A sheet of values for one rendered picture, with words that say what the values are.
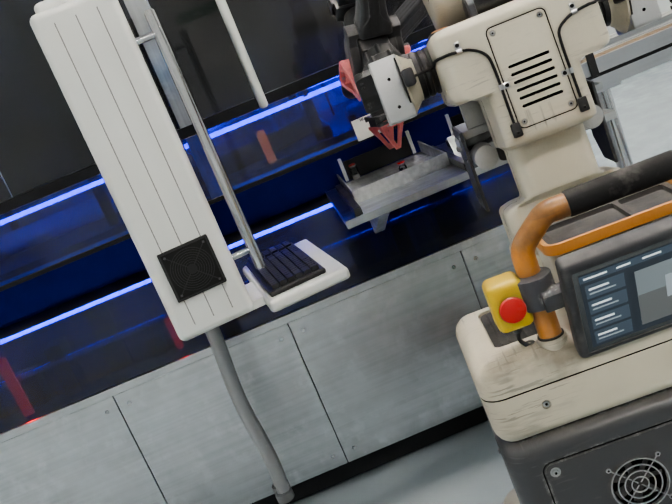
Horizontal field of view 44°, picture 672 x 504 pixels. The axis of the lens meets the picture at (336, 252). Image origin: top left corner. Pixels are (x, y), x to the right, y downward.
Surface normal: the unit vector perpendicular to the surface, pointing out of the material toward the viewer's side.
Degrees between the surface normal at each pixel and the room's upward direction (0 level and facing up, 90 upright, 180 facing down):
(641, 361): 90
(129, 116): 90
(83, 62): 90
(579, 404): 90
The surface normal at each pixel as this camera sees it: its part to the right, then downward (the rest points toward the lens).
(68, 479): 0.11, 0.22
